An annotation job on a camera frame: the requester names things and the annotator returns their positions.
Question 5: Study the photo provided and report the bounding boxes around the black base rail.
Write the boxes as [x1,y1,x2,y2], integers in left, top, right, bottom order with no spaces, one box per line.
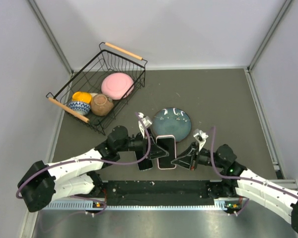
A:
[104,180,227,206]

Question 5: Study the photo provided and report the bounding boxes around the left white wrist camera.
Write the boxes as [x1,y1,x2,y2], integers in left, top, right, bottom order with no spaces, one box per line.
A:
[137,113,152,137]

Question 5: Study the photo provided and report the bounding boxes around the clear phone case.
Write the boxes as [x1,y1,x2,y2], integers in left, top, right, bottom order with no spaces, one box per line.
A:
[135,156,154,172]

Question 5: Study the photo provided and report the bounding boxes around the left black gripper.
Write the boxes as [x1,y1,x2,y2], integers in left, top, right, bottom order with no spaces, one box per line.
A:
[117,127,169,160]

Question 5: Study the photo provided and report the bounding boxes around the black wire basket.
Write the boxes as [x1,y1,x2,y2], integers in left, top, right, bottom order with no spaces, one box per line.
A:
[46,42,148,135]

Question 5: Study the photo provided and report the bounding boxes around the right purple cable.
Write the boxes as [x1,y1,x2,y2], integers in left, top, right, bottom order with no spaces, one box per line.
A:
[210,125,298,208]

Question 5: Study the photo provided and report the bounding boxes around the black phone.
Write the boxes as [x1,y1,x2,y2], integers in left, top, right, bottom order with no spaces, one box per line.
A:
[156,135,176,169]

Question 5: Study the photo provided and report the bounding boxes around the pink plate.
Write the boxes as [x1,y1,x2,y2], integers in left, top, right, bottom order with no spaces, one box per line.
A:
[101,72,134,100]

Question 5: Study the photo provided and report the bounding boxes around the blue ceramic plate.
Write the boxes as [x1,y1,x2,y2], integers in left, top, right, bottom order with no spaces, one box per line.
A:
[151,108,192,142]

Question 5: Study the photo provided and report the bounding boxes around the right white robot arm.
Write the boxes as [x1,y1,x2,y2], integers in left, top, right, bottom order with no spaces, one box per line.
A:
[172,142,298,233]

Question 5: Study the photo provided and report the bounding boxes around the blue phone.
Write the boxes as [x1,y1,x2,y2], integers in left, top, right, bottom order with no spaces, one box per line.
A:
[135,156,154,172]

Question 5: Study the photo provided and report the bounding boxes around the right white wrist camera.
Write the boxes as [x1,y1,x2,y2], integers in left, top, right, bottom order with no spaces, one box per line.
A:
[193,129,209,152]

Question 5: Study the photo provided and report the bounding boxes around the pink phone case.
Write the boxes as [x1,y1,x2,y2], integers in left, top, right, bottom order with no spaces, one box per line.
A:
[155,134,177,170]

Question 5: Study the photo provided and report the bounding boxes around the yellow bowl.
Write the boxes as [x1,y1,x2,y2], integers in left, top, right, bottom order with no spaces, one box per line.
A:
[72,91,92,104]

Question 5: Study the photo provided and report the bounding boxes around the brown ceramic bowl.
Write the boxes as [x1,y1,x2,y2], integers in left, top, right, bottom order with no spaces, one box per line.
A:
[90,94,114,116]

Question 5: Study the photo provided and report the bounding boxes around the blue patterned bowl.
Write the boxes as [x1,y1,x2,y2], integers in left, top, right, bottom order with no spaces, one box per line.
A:
[68,101,91,116]

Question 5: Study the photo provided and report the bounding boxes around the purple cable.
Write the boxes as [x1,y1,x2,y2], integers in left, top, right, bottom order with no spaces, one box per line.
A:
[16,112,151,199]
[210,125,298,208]

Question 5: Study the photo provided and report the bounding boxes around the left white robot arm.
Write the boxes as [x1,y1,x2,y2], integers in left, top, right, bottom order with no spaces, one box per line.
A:
[16,126,169,212]

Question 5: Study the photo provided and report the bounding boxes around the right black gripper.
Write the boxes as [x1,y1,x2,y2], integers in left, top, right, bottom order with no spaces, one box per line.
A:
[172,141,225,170]

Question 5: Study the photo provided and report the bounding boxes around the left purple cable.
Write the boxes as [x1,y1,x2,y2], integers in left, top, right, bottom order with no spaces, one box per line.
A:
[16,112,151,199]

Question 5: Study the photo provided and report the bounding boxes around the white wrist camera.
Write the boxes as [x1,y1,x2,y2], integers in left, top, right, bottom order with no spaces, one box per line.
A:
[193,129,209,152]
[137,113,152,137]

